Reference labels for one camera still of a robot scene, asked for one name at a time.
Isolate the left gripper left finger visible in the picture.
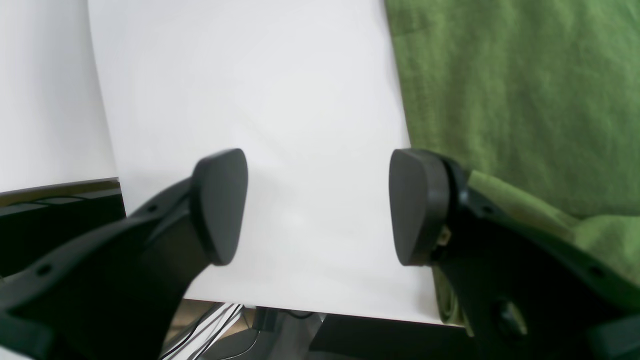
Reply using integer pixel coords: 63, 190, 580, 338
0, 148, 249, 360

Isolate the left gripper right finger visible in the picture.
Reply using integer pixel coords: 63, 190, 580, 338
389, 148, 640, 360

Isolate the olive green t-shirt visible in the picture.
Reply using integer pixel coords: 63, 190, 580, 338
384, 0, 640, 336

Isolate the black equipment box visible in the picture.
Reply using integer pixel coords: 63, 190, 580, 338
0, 178, 126, 281

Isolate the black aluminium-edged case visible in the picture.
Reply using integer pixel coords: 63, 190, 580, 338
308, 314, 480, 360

